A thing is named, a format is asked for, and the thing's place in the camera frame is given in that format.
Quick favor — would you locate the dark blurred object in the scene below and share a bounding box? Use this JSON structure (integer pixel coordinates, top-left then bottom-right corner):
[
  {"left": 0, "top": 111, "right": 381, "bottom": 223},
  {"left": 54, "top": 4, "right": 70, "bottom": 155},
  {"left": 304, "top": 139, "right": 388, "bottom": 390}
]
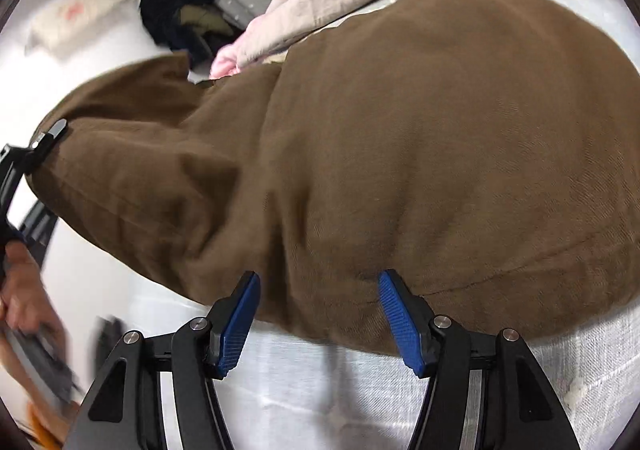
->
[{"left": 95, "top": 315, "right": 123, "bottom": 361}]

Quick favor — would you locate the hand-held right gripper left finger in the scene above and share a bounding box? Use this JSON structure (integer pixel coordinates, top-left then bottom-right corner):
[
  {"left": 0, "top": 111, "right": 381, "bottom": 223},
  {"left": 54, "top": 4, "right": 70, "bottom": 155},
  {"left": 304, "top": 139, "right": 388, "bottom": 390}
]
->
[{"left": 65, "top": 271, "right": 262, "bottom": 450}]

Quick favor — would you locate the black garment olive lining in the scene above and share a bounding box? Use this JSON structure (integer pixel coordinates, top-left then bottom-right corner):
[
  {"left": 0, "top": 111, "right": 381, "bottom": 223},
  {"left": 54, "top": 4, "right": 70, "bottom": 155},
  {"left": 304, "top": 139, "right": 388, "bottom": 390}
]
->
[{"left": 139, "top": 0, "right": 241, "bottom": 66}]

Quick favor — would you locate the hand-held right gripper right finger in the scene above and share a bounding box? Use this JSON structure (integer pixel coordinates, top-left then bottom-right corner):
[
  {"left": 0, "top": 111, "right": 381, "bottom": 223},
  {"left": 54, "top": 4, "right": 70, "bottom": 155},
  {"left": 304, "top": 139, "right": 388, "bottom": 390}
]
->
[{"left": 378, "top": 270, "right": 581, "bottom": 450}]

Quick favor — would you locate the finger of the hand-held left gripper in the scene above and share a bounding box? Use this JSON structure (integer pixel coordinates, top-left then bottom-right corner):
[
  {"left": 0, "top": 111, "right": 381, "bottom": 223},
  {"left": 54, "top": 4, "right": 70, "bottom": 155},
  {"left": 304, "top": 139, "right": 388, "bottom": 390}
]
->
[{"left": 0, "top": 119, "right": 68, "bottom": 217}]

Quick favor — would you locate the brown coat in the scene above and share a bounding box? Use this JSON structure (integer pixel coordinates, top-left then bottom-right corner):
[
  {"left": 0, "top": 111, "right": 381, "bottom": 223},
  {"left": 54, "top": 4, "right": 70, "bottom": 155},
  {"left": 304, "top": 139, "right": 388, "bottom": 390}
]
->
[{"left": 25, "top": 0, "right": 640, "bottom": 358}]

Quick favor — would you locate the white packet red print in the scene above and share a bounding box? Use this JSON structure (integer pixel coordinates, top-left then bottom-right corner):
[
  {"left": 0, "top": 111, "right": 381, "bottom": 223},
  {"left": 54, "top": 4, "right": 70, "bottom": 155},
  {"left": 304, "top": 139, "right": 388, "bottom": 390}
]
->
[{"left": 25, "top": 0, "right": 123, "bottom": 63}]

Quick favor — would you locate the person's left hand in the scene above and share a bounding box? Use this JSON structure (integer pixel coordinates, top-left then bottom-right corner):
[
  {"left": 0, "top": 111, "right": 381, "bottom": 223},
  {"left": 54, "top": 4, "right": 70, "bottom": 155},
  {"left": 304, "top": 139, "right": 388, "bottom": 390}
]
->
[{"left": 0, "top": 245, "right": 68, "bottom": 336}]

